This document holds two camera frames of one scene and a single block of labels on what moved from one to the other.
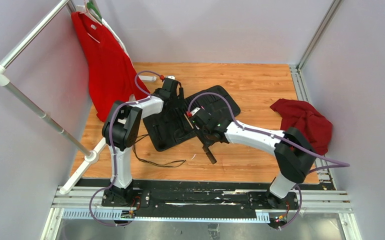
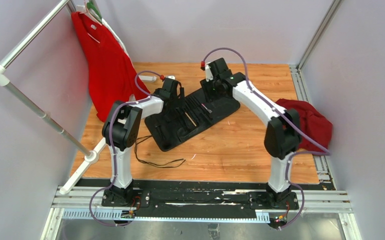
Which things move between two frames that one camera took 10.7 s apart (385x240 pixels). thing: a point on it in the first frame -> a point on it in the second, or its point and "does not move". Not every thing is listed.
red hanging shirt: [112, 79] does not move
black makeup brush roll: [168, 128] does not move
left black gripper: [179, 103] does not move
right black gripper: [206, 142] -> [206, 86]
